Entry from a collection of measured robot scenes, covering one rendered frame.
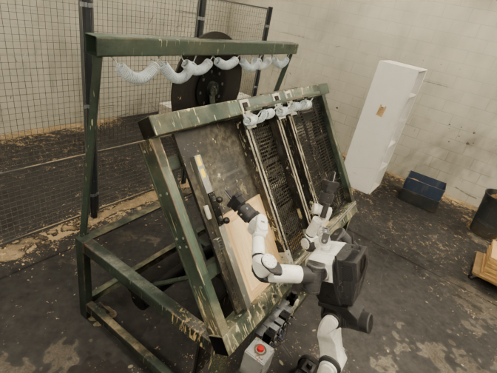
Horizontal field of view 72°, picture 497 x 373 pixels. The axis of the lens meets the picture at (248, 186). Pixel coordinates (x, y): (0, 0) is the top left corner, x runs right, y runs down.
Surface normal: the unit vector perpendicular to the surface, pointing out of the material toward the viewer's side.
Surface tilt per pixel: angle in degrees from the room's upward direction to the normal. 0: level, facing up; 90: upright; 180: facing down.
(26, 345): 0
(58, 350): 0
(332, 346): 90
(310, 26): 90
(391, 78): 90
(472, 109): 90
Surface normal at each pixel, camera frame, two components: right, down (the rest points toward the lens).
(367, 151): -0.59, 0.29
